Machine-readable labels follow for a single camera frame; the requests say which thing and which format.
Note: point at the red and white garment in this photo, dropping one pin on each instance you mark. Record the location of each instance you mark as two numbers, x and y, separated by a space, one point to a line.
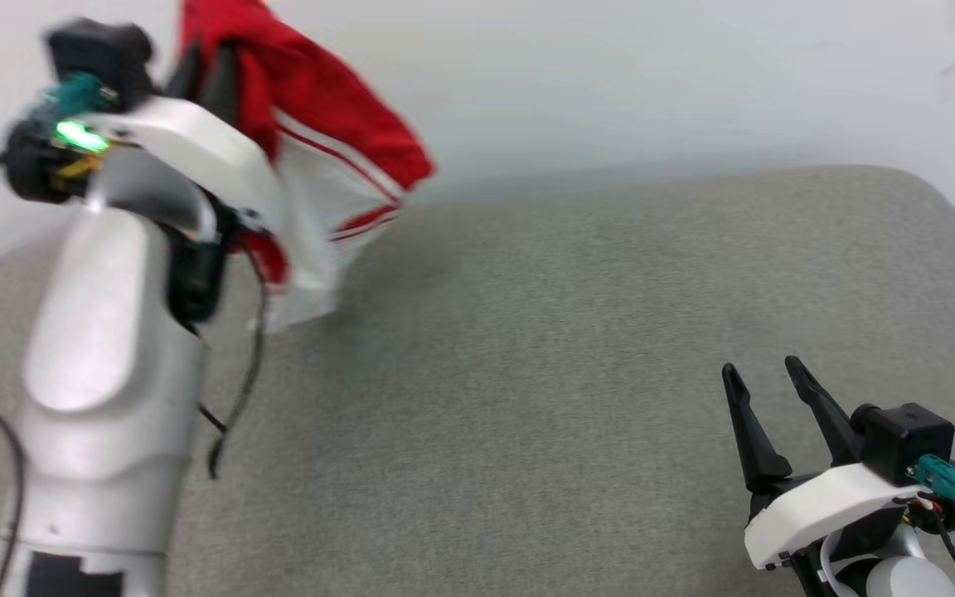
320 116

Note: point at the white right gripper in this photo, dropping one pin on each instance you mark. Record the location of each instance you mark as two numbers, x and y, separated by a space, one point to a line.
826 506

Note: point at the teal left camera connector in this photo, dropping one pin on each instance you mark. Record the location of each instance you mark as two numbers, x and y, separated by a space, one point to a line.
75 94

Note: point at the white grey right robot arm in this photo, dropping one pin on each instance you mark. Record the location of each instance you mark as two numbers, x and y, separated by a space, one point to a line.
908 580

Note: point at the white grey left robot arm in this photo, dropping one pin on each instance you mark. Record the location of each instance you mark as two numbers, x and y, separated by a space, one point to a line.
104 332

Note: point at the grey fabric sofa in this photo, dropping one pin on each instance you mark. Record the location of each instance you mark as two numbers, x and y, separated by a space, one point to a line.
527 373

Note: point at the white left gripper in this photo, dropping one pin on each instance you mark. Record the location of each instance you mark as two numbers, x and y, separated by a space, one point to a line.
196 141

